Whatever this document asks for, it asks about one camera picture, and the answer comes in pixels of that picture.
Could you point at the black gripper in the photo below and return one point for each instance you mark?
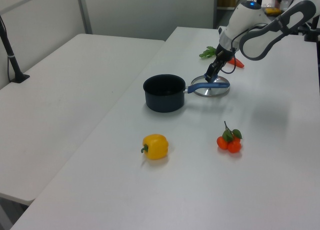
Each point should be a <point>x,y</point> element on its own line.
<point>224,55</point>

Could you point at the glass lid with blue knob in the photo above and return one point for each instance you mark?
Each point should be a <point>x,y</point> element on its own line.
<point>217,90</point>

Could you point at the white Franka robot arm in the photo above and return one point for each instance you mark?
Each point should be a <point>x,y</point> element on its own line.
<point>247,19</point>

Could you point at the orange toy carrot with leaves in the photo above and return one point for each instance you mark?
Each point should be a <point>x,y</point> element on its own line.
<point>238,63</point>

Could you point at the orange toy tangerine cluster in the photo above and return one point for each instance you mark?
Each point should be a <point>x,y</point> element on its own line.
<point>233,146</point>

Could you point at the yellow box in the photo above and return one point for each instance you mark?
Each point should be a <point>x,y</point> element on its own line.
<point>272,11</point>

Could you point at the clear plastic bottle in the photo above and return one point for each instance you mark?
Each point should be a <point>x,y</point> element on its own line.
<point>286,2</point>

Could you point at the yellow toy bell pepper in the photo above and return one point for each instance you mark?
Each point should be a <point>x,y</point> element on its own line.
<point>156,147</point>

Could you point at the white side table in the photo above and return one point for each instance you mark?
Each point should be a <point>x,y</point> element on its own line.
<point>62,102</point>

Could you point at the black pole with white band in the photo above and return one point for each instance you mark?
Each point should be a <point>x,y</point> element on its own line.
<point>13,62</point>

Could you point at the black clamp camera stand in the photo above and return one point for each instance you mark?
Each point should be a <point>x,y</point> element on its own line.
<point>311,35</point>

